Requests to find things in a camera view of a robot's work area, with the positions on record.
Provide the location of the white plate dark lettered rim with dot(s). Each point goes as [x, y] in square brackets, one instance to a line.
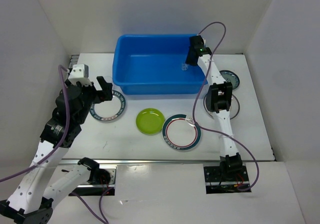
[109, 111]

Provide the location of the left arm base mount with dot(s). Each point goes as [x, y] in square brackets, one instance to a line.
[99, 183]

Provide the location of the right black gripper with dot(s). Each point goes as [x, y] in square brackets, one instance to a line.
[188, 61]

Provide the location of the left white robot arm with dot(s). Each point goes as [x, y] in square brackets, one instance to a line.
[35, 199]

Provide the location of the clear plastic cup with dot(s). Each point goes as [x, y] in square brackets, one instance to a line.
[108, 79]
[184, 66]

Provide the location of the green plastic plate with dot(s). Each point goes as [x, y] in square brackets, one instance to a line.
[149, 121]

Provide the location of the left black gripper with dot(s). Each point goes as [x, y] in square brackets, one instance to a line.
[107, 88]

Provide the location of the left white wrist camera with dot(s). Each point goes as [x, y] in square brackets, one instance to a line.
[78, 71]

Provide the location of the orange sunburst plate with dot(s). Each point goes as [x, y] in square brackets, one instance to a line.
[234, 108]

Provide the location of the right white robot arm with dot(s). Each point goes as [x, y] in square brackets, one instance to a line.
[218, 102]

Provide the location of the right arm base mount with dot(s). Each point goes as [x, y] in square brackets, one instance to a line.
[217, 183]

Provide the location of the small teal patterned plate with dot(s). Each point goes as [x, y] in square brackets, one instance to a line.
[231, 77]

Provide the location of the blue plastic bin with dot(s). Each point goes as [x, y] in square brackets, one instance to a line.
[153, 65]

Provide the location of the white plate red green rim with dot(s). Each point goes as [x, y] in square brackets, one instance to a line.
[180, 133]

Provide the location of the aluminium rail frame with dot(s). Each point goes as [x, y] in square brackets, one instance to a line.
[121, 142]

